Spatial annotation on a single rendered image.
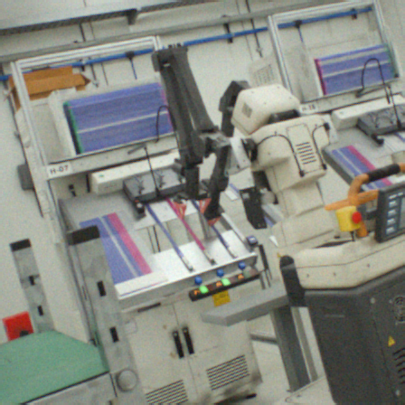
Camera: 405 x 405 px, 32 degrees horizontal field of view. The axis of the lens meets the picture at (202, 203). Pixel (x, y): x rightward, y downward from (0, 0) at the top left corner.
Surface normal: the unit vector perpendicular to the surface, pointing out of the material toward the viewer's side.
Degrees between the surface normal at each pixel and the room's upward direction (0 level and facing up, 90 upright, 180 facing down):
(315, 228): 82
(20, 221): 90
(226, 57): 90
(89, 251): 90
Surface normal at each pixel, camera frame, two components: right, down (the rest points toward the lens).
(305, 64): -0.88, 0.25
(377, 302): 0.55, -0.12
